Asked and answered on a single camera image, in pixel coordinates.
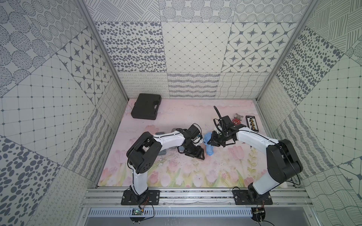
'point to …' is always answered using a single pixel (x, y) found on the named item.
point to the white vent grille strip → (172, 213)
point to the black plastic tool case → (146, 106)
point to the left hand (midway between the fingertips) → (203, 160)
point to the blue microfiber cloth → (209, 148)
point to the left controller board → (137, 211)
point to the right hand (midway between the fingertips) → (209, 144)
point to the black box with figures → (251, 122)
